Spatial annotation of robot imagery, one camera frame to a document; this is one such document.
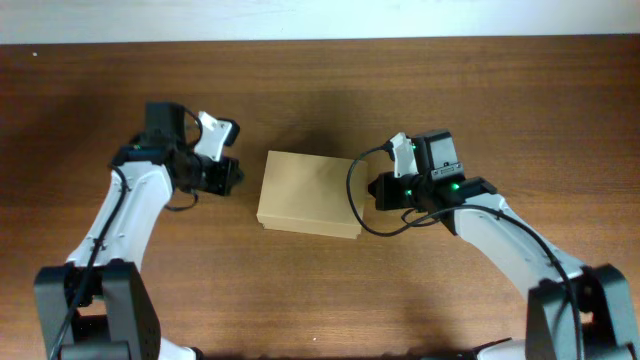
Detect brown cardboard box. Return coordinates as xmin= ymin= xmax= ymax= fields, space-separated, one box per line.
xmin=257 ymin=150 xmax=368 ymax=239

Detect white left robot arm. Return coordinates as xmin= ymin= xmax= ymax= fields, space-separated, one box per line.
xmin=34 ymin=102 xmax=243 ymax=359

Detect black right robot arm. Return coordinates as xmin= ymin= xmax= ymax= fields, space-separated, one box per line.
xmin=368 ymin=130 xmax=639 ymax=359

